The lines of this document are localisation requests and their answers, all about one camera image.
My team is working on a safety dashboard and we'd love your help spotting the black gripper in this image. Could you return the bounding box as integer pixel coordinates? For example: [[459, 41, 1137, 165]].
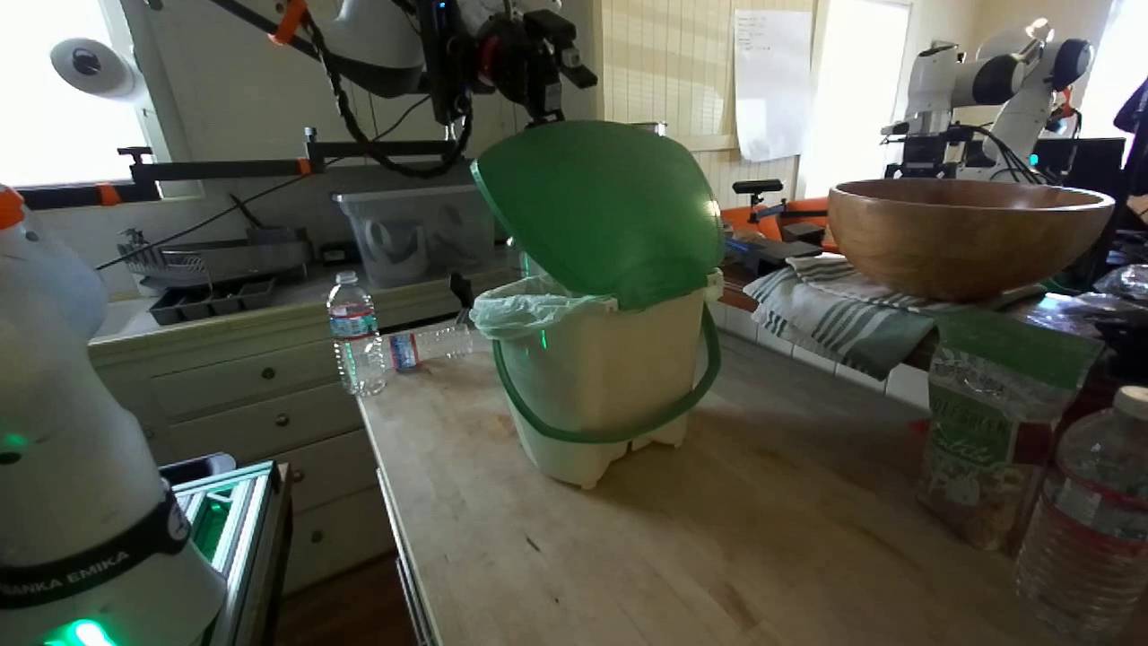
[[471, 9, 601, 129]]

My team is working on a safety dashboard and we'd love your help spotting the green bin lid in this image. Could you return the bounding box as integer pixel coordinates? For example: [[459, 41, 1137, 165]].
[[465, 117, 729, 317]]

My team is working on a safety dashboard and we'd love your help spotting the translucent green bin liner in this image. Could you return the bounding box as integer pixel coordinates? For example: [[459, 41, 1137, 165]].
[[465, 273, 601, 352]]

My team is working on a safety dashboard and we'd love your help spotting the white compost bin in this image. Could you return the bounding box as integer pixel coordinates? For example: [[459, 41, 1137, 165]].
[[471, 273, 729, 492]]

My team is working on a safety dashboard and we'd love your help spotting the clear plastic storage tub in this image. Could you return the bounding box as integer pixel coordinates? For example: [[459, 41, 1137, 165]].
[[333, 182, 510, 291]]

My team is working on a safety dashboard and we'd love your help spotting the white paper list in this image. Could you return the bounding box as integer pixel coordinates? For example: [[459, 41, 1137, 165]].
[[729, 9, 816, 168]]

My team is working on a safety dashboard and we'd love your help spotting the orange black clamp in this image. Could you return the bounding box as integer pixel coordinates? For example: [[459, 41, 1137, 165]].
[[721, 175, 831, 251]]

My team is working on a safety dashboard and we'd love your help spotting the clear plastic water bottle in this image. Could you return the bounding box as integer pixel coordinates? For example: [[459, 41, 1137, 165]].
[[321, 268, 394, 403], [1009, 379, 1148, 646]]

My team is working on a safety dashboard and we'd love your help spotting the black parts tray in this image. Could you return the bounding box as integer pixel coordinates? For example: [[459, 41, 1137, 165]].
[[148, 273, 286, 332]]

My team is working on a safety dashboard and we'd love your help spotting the wooden bowl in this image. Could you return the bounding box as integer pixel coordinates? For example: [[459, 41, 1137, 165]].
[[825, 175, 1119, 306]]

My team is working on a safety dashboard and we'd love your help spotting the cream drawer cabinet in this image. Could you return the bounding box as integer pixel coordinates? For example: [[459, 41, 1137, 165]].
[[86, 268, 483, 598]]

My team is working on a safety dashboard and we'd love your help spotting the white tape roll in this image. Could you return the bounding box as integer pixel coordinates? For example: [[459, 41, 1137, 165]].
[[45, 36, 144, 103]]

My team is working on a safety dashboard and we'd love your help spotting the green snack bag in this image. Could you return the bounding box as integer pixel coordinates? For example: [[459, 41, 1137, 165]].
[[916, 310, 1105, 556]]

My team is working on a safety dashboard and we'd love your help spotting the black braided cable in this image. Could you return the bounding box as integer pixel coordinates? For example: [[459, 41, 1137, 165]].
[[306, 17, 480, 182]]

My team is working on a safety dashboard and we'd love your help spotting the orange cable strap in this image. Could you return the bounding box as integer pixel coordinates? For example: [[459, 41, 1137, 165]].
[[264, 0, 315, 53]]

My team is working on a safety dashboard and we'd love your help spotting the black clamp rail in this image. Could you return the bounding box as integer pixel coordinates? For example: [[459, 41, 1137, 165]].
[[0, 121, 473, 216]]

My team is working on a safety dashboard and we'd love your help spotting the green bin handle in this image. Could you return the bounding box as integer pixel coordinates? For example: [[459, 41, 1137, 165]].
[[488, 303, 729, 450]]

